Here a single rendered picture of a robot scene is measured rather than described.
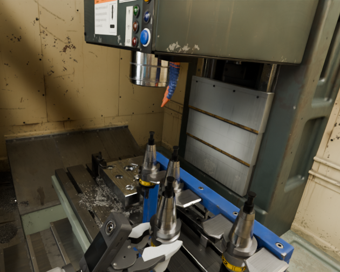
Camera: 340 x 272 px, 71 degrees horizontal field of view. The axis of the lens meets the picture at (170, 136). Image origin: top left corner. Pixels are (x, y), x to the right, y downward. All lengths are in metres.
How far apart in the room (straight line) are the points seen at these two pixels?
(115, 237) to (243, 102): 0.88
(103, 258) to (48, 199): 1.20
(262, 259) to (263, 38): 0.59
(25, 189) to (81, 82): 0.80
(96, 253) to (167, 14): 0.47
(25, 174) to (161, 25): 1.38
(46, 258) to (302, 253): 1.26
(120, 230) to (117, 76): 1.66
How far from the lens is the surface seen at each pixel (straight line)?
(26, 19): 1.79
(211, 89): 1.26
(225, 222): 0.55
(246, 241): 0.49
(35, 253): 1.19
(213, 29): 0.64
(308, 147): 1.43
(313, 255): 1.62
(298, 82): 1.07
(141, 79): 0.85
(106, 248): 0.43
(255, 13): 0.76
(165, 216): 0.47
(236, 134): 1.19
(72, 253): 1.12
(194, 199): 0.60
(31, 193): 1.64
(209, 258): 0.91
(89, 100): 1.93
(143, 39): 0.55
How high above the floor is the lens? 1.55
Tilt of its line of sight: 21 degrees down
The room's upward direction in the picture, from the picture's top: 6 degrees clockwise
